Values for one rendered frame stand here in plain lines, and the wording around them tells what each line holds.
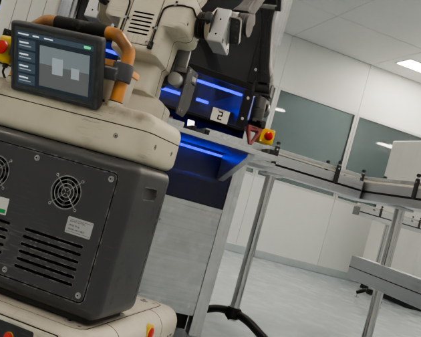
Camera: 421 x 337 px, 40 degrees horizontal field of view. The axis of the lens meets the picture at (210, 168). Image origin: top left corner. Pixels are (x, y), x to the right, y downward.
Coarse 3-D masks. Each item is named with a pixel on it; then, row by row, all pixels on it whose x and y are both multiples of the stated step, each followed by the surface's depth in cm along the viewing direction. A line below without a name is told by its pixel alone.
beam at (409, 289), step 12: (360, 264) 295; (372, 264) 285; (348, 276) 302; (360, 276) 292; (372, 276) 282; (384, 276) 273; (396, 276) 265; (408, 276) 257; (372, 288) 280; (384, 288) 271; (396, 288) 263; (408, 288) 255; (420, 288) 248; (408, 300) 253; (420, 300) 246
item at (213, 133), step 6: (210, 132) 239; (216, 132) 240; (222, 138) 241; (228, 138) 242; (234, 138) 242; (240, 138) 243; (240, 144) 243; (246, 144) 244; (252, 144) 245; (258, 144) 245
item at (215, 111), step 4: (216, 108) 271; (212, 112) 271; (216, 112) 271; (224, 112) 272; (228, 112) 273; (212, 116) 271; (216, 116) 271; (220, 116) 272; (224, 116) 272; (228, 116) 273; (216, 120) 271; (220, 120) 272; (224, 120) 272
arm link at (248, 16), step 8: (248, 0) 204; (256, 0) 205; (264, 0) 214; (272, 0) 225; (240, 8) 200; (248, 8) 200; (256, 8) 207; (248, 16) 193; (248, 24) 194; (248, 32) 196
